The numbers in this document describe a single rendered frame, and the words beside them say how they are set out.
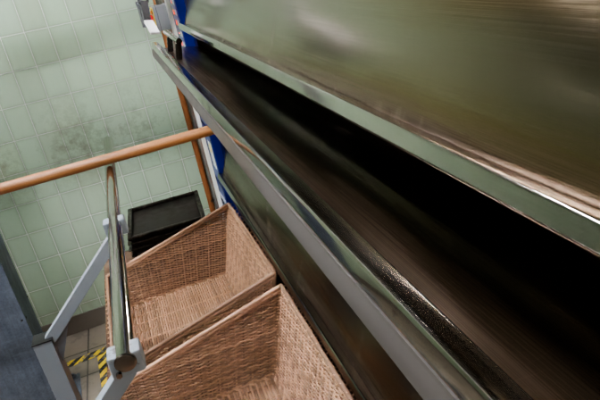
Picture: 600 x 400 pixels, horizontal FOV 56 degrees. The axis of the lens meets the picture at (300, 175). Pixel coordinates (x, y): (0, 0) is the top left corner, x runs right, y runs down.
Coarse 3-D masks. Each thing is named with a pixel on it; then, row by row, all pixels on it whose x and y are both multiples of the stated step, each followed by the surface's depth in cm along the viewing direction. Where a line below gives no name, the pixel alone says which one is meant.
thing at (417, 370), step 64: (192, 64) 143; (256, 128) 80; (320, 128) 79; (320, 192) 56; (384, 192) 55; (448, 192) 55; (320, 256) 45; (384, 256) 42; (448, 256) 42; (512, 256) 42; (576, 256) 42; (384, 320) 35; (512, 320) 34; (576, 320) 34; (576, 384) 29
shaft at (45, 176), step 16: (208, 128) 161; (144, 144) 157; (160, 144) 158; (176, 144) 159; (96, 160) 154; (112, 160) 155; (32, 176) 150; (48, 176) 151; (64, 176) 153; (0, 192) 148
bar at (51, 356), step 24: (120, 216) 122; (120, 240) 111; (96, 264) 122; (120, 264) 101; (120, 288) 93; (72, 312) 124; (120, 312) 86; (48, 336) 124; (120, 336) 81; (48, 360) 124; (120, 360) 77; (144, 360) 79; (72, 384) 130; (120, 384) 79
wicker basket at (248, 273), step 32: (192, 224) 196; (224, 224) 201; (160, 256) 196; (192, 256) 200; (224, 256) 205; (256, 256) 166; (160, 288) 200; (192, 288) 201; (224, 288) 198; (256, 288) 150; (160, 320) 187; (192, 320) 184; (160, 352) 146; (192, 352) 150
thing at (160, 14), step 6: (150, 6) 235; (156, 6) 229; (162, 6) 229; (156, 12) 229; (162, 12) 230; (156, 18) 230; (162, 18) 231; (168, 18) 231; (156, 24) 231; (162, 24) 231; (168, 24) 232
